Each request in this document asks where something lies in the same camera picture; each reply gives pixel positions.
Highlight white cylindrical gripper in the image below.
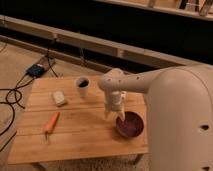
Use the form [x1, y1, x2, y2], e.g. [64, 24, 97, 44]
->
[104, 91, 126, 121]

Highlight black cables on floor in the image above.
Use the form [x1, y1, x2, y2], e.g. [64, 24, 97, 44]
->
[0, 39, 59, 153]

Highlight blue power box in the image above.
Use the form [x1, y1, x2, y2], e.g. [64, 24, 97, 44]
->
[26, 64, 45, 78]

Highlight wooden slatted table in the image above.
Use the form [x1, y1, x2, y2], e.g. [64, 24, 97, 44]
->
[8, 76, 148, 164]

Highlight orange toy carrot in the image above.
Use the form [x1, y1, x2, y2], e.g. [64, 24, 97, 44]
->
[43, 112, 60, 142]

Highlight wooden rail frame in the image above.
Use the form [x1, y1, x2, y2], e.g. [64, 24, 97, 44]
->
[0, 15, 198, 68]

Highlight dark purple ceramic bowl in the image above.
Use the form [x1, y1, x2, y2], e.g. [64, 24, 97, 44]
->
[116, 111, 144, 138]

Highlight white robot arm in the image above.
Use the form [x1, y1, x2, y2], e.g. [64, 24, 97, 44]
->
[98, 64, 213, 171]

